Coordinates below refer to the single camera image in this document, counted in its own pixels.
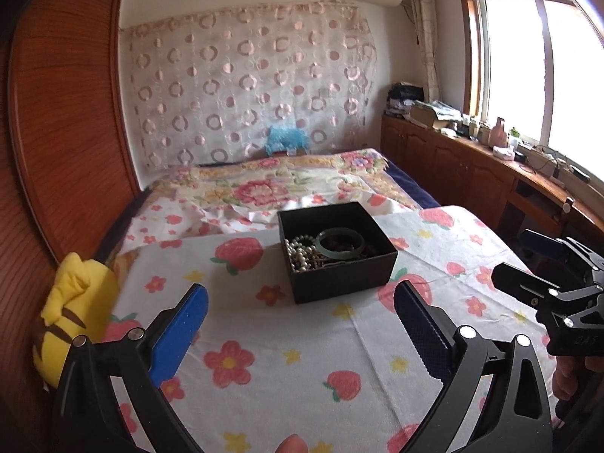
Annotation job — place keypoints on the yellow plush toy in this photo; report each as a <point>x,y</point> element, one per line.
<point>71,302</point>

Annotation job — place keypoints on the beige window curtain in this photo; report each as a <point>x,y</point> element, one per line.
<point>424,33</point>

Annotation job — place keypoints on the black jewelry box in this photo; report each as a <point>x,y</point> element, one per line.
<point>339,283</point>

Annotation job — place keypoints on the window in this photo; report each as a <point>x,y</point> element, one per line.
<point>542,56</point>

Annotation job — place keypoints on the green cap bottle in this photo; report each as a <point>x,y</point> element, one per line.
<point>514,138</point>

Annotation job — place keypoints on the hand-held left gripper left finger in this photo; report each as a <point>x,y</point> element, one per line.
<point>181,335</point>

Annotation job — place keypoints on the stack of boxes and papers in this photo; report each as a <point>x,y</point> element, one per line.
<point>432,115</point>

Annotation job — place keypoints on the green jade bangle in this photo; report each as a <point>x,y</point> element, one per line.
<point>322,246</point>

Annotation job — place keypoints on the small black device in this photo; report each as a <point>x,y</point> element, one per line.
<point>580,174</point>

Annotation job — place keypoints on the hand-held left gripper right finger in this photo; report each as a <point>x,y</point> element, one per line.
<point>420,330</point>

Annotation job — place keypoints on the wooden cabinet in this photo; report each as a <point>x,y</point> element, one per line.
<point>448,165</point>

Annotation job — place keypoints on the cluster of small bottles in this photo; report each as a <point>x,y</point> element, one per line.
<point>472,130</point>

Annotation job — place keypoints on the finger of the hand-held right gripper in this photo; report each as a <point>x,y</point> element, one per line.
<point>542,243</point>
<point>516,277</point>

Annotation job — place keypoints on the pink bottle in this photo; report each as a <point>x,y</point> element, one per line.
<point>499,133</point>

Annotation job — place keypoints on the white tissue pack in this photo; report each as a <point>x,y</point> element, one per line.
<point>503,152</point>

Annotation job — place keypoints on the pink circle pattern curtain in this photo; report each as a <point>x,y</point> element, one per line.
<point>236,80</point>

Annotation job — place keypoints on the person's right hand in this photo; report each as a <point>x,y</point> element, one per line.
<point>564,384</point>

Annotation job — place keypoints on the blue plush toy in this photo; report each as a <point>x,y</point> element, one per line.
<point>285,139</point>

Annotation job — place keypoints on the floral quilt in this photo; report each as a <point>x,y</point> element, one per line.
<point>255,193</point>

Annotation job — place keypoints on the wooden wardrobe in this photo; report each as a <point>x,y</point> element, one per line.
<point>61,127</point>

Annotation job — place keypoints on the person's left hand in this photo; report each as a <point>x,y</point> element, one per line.
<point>292,446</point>

